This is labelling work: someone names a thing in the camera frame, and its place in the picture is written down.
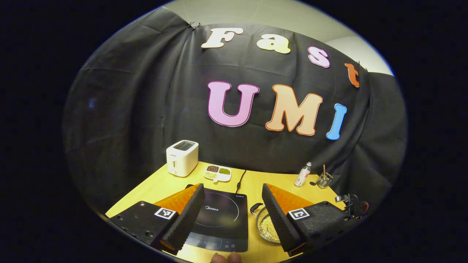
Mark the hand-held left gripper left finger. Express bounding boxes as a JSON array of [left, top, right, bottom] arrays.
[[110, 183, 205, 255]]

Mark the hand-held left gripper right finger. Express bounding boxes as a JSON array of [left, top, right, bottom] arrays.
[[262, 183, 361, 257]]

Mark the pile of yellow soybeans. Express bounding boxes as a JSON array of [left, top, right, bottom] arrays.
[[261, 216, 284, 242]]

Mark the steel pot with black handles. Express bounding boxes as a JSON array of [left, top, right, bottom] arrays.
[[250, 203, 289, 244]]

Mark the black induction cooktop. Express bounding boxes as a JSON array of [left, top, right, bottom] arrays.
[[185, 184, 249, 252]]

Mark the clear bottle with pink label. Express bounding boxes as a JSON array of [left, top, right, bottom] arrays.
[[294, 162, 312, 187]]

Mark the white divided bean dish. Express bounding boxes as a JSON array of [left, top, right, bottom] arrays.
[[204, 165, 232, 183]]

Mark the white toaster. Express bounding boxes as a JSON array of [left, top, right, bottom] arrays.
[[166, 140, 199, 178]]

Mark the black backdrop cloth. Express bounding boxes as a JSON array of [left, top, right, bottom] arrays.
[[63, 5, 408, 220]]

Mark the wire mesh holder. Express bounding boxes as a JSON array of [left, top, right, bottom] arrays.
[[316, 172, 334, 189]]

